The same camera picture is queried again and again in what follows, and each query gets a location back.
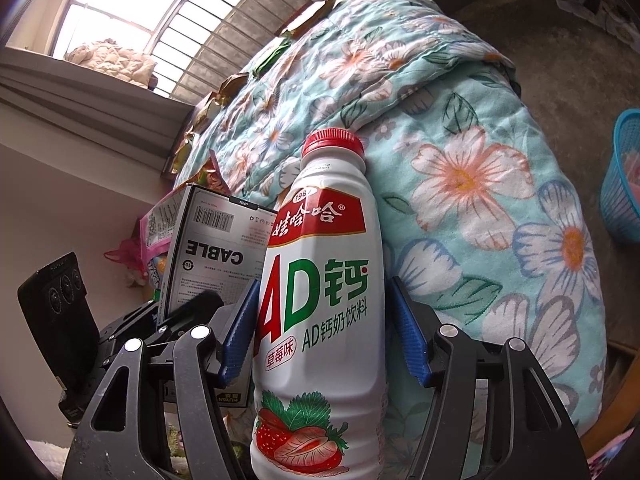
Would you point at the pink plastic bag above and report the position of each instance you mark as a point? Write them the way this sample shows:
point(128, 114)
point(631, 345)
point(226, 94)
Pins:
point(125, 257)

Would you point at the blue plastic basket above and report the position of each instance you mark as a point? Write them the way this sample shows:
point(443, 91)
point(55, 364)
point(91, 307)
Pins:
point(622, 185)

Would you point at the pink snack bag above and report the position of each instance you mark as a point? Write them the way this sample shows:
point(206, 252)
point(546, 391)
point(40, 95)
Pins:
point(157, 225)

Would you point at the white strawberry milk bottle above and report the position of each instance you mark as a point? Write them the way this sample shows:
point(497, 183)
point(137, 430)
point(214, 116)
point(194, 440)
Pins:
point(320, 260)

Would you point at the purple snack bag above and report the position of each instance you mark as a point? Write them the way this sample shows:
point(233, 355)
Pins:
point(157, 280)

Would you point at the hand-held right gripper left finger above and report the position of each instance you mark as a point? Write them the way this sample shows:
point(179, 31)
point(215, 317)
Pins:
point(240, 330)

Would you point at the grey curtain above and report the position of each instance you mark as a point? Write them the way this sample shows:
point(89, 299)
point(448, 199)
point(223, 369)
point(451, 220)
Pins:
point(75, 110)

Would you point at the floral teal blanket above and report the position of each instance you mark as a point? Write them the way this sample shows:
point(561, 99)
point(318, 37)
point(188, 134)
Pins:
point(450, 110)

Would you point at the cream padded jacket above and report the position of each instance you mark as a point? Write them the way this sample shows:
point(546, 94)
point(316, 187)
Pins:
point(112, 62)

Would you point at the pink tissue pack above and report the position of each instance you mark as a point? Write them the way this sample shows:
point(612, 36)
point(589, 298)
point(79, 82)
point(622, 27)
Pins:
point(610, 449)

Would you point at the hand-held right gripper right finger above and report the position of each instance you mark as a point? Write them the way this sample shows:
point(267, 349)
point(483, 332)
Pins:
point(411, 340)

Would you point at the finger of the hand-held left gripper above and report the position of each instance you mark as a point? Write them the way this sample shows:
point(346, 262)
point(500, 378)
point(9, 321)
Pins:
point(195, 305)

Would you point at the metal balcony railing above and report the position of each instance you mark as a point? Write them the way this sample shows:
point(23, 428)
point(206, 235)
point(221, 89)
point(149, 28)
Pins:
point(235, 20)

